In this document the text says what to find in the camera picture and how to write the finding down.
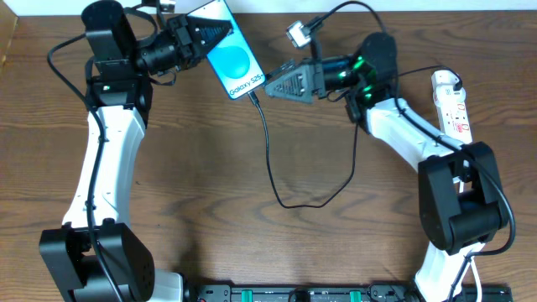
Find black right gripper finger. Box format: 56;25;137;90
263;64;308;103
265;59;296;81

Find blue screen Galaxy smartphone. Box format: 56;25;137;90
187;0;266;100

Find black USB charging cable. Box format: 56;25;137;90
247;65;464;210

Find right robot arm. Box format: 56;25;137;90
265;32;516;301

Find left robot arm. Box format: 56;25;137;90
39;1;234;301

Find white USB charger plug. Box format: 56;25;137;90
431;70;462;91

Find white power strip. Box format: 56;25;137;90
433;85;473;144

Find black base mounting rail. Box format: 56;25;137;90
183;282;514;302

